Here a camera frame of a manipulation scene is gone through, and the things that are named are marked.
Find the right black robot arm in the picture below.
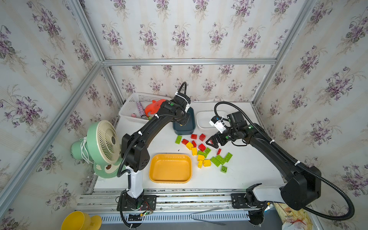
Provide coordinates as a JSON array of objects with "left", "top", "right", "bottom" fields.
[{"left": 206, "top": 112, "right": 355, "bottom": 221}]

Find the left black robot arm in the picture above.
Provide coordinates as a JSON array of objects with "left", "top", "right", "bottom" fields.
[{"left": 117, "top": 82, "right": 191, "bottom": 211}]

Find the white plastic tray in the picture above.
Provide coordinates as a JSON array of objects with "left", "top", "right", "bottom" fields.
[{"left": 196, "top": 111, "right": 216, "bottom": 129}]

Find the green lego plate long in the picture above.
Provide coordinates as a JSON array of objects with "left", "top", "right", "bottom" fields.
[{"left": 210, "top": 157, "right": 221, "bottom": 167}]

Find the dark blue plastic tray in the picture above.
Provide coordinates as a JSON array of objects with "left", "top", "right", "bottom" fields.
[{"left": 172, "top": 107, "right": 196, "bottom": 136}]

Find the small green lego brick bottom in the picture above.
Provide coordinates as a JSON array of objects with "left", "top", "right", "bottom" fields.
[{"left": 220, "top": 166, "right": 227, "bottom": 173}]

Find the red toy in basket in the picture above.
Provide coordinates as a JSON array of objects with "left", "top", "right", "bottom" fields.
[{"left": 144, "top": 99, "right": 166, "bottom": 117}]

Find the purple bottle in basket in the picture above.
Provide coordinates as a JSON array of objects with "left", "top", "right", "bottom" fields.
[{"left": 136, "top": 102, "right": 146, "bottom": 117}]

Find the white perforated basket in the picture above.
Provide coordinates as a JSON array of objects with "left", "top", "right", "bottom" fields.
[{"left": 118, "top": 93, "right": 170, "bottom": 124}]

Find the yellow plastic tray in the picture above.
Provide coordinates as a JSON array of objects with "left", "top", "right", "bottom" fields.
[{"left": 149, "top": 153, "right": 192, "bottom": 184}]

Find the green desk fan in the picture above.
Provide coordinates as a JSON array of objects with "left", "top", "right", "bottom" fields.
[{"left": 71, "top": 120, "right": 122, "bottom": 179}]

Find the snack bag red top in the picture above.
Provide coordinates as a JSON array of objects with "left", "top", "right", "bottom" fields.
[{"left": 273, "top": 203, "right": 313, "bottom": 230}]

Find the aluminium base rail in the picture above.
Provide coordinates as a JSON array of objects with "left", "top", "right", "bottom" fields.
[{"left": 76, "top": 189, "right": 274, "bottom": 226}]

